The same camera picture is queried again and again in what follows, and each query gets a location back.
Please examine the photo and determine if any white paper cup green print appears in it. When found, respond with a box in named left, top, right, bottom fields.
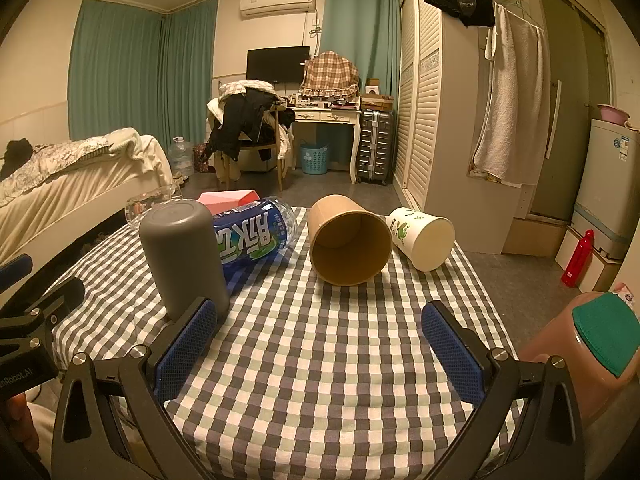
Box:
left=384, top=206, right=456, bottom=273

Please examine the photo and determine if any plastic bottle blue label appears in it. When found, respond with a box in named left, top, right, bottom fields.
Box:
left=212, top=195, right=300, bottom=267

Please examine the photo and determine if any black television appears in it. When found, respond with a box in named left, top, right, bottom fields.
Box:
left=246, top=45, right=311, bottom=83

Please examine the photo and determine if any pink basin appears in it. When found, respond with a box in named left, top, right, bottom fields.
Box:
left=597, top=103, right=632, bottom=125

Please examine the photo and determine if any checkered tablecloth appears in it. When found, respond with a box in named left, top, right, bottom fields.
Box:
left=50, top=204, right=532, bottom=480

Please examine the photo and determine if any silver suitcase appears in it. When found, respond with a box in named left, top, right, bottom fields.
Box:
left=355, top=107, right=396, bottom=186

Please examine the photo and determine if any teal curtain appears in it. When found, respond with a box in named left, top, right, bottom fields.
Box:
left=159, top=0, right=220, bottom=144
left=319, top=0, right=404, bottom=112
left=67, top=0, right=167, bottom=147

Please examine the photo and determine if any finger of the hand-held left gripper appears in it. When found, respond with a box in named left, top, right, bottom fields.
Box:
left=0, top=254, right=34, bottom=291
left=0, top=277, right=86, bottom=320

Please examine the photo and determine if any white louvred wardrobe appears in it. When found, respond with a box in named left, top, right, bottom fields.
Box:
left=392, top=0, right=546, bottom=252

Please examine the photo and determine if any brown box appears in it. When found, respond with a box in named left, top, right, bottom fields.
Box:
left=360, top=93, right=395, bottom=111

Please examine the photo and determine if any pile of clothes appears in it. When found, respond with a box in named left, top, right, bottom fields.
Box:
left=206, top=79, right=296, bottom=172

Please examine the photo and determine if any brown paper cup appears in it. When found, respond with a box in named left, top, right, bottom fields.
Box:
left=306, top=193, right=394, bottom=287

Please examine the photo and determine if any clear glass cup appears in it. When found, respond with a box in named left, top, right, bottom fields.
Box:
left=123, top=184, right=184, bottom=231

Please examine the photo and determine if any grey plastic cup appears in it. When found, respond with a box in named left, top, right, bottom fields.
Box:
left=138, top=199, right=231, bottom=322

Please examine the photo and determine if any frosted glass door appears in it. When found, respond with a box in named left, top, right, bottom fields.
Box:
left=529, top=0, right=615, bottom=224

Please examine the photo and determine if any brown stool green cushion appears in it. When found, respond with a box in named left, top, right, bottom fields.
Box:
left=516, top=290, right=640, bottom=427

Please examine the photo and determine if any bed with beige blanket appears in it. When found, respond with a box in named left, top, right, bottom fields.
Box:
left=0, top=127, right=177, bottom=263

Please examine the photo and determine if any wooden chair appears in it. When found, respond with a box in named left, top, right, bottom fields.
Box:
left=216, top=105, right=290, bottom=194

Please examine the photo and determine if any blue laundry basket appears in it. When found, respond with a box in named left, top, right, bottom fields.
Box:
left=298, top=142, right=331, bottom=176

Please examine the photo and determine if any white desk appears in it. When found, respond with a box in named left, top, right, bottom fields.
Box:
left=287, top=107, right=362, bottom=184

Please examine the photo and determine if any cardboard box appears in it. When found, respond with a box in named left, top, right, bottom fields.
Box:
left=501, top=216, right=569, bottom=258

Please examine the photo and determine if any white air conditioner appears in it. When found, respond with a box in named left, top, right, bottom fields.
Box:
left=238, top=0, right=318, bottom=21

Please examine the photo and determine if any red bottle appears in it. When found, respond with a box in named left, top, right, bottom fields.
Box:
left=560, top=228, right=596, bottom=289

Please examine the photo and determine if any person's left hand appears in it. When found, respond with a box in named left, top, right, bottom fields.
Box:
left=0, top=391, right=42, bottom=457

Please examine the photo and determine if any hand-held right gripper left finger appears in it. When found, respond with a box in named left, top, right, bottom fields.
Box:
left=50, top=297, right=221, bottom=480

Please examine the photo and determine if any large water jug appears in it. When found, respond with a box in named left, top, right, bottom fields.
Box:
left=167, top=136, right=194, bottom=177

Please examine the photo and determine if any pink tissue box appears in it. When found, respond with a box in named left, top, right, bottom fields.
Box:
left=196, top=188, right=261, bottom=217

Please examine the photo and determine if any white box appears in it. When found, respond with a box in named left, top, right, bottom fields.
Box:
left=554, top=224, right=622, bottom=294

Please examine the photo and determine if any plaid cloth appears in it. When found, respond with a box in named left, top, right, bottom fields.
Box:
left=299, top=51, right=361, bottom=101

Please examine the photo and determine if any white washing machine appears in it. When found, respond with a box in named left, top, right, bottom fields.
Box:
left=570, top=117, right=640, bottom=262

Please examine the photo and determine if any beige hanging towel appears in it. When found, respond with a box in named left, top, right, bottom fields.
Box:
left=469, top=2, right=552, bottom=187

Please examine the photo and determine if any black hanging cloth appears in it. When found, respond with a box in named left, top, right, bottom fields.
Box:
left=423, top=0, right=496, bottom=28

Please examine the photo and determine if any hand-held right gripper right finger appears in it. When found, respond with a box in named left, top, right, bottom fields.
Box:
left=421, top=301, right=587, bottom=480

